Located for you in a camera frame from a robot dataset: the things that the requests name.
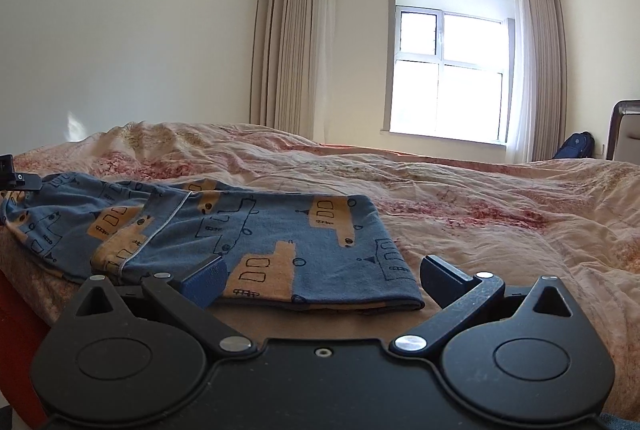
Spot blue printed pants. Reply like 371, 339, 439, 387
0, 172, 426, 313

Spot peach floral bed blanket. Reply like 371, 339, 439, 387
0, 121, 640, 411

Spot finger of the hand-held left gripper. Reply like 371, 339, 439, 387
0, 154, 44, 192

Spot blue backpack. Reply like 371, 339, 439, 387
552, 132, 596, 160

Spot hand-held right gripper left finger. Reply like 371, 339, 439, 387
75, 256, 254, 358

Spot person's blue trouser leg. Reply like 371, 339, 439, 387
597, 410, 640, 430

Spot red bed base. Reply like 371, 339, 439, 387
0, 269, 53, 430

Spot grey framed window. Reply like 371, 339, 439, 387
382, 0, 517, 145

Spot beige curtain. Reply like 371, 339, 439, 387
249, 0, 338, 145
504, 0, 569, 163

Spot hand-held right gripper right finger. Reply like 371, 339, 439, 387
390, 254, 577, 357

